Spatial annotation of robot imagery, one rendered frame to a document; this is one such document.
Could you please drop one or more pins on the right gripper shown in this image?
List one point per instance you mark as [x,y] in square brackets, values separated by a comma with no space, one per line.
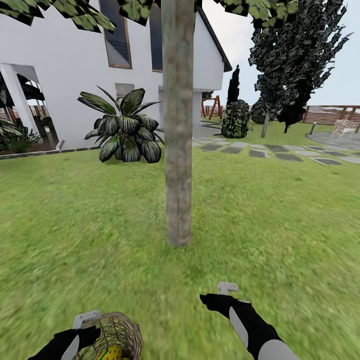
[215,302]

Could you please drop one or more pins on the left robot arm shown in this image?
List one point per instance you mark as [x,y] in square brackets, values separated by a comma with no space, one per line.
[68,343]

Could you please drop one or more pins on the garden chair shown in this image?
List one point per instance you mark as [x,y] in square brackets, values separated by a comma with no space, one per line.
[344,126]

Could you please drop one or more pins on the fixed window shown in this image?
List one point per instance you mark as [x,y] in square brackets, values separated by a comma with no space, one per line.
[123,89]

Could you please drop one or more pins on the wicker basket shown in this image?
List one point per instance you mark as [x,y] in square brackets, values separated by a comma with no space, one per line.
[125,332]

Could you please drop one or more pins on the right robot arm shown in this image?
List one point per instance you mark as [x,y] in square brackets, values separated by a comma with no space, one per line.
[259,338]

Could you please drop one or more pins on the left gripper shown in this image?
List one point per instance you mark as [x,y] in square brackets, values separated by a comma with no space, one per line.
[88,336]

